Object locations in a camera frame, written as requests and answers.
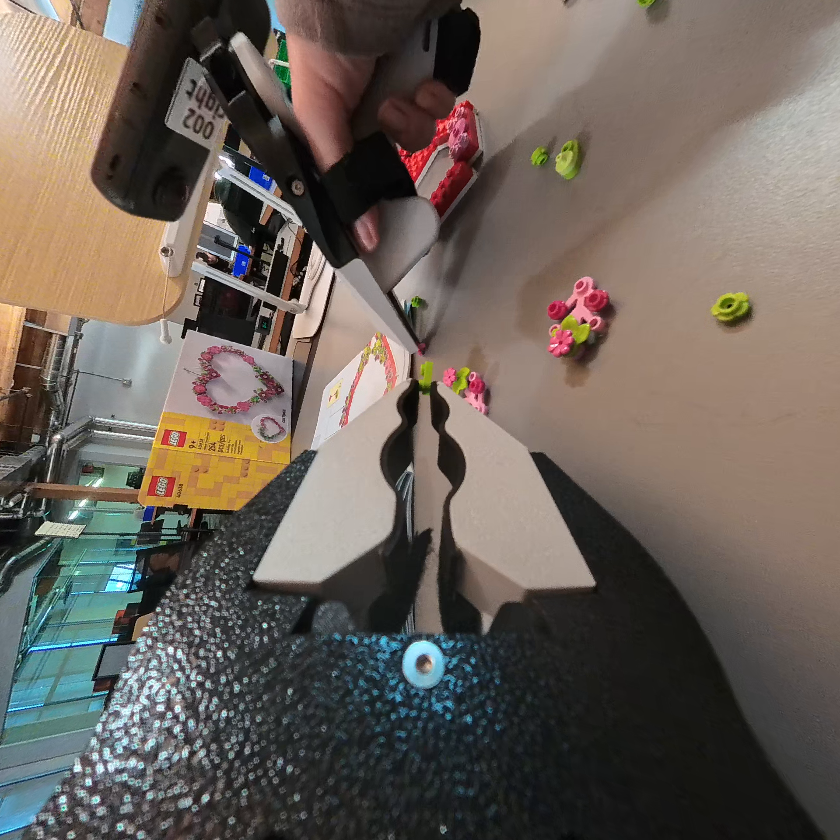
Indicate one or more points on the blue storage bin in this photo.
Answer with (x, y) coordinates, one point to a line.
(257, 177)
(241, 261)

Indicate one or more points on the lime lego flower piece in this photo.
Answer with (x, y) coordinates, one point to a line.
(730, 306)

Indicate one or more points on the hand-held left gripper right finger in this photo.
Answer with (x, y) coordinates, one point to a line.
(518, 525)

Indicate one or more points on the light wooden panel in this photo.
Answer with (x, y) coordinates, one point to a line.
(79, 184)

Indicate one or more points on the yellow white toy box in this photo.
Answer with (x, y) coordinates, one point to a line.
(216, 459)

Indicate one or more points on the small pink lego flower cluster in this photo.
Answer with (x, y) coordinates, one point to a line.
(476, 394)

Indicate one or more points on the black computer monitor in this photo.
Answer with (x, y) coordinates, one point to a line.
(223, 302)

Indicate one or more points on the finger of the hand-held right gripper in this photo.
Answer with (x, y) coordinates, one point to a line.
(374, 295)

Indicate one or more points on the silver metal pipe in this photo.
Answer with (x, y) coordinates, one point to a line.
(111, 430)

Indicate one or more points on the white desk frame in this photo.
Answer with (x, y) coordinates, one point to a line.
(249, 289)

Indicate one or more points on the small lime lego leaf piece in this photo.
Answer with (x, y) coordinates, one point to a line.
(427, 377)

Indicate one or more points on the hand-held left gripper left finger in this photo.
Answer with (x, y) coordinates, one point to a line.
(328, 518)

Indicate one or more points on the white paper sign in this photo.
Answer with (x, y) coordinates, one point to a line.
(60, 530)

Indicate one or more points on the red lego heart section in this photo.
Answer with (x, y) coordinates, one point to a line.
(453, 184)

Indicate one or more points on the pink lego branch flower cluster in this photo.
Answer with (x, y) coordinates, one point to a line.
(577, 318)

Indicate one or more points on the person's right hand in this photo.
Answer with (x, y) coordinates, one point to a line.
(334, 105)

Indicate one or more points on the instruction booklet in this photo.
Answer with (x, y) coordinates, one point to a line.
(354, 394)

